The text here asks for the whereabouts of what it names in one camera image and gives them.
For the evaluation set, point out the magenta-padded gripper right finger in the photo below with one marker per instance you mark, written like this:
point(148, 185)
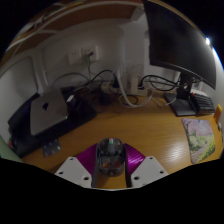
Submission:
point(150, 170)

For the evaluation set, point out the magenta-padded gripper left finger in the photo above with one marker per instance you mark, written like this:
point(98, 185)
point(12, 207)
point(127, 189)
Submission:
point(72, 170)

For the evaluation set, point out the transparent computer mouse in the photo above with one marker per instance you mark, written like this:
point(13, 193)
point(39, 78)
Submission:
point(110, 158)

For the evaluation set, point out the cherry blossom print mouse pad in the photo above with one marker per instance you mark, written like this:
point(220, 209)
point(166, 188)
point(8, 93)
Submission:
point(201, 140)

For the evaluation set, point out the small metal hinge plate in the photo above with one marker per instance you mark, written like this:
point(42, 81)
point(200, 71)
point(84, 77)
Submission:
point(51, 148)

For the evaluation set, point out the silver laptop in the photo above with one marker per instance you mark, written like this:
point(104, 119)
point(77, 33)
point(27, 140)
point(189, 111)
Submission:
point(48, 111)

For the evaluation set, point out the black laptop bag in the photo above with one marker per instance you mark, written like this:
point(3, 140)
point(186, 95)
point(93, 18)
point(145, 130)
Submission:
point(20, 133)

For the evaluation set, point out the white power strip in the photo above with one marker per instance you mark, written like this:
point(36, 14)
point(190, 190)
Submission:
point(134, 86)

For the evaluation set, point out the black keyboard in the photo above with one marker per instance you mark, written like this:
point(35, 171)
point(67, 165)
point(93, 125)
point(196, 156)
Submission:
point(204, 104)

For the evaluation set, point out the black curved monitor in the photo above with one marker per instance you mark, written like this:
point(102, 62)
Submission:
point(176, 36)

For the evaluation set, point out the white wall socket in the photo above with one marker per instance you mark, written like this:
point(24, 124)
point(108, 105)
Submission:
point(90, 53)
point(74, 56)

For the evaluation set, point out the wooden wall shelf unit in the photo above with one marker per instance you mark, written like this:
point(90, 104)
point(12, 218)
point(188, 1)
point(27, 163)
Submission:
point(83, 13)

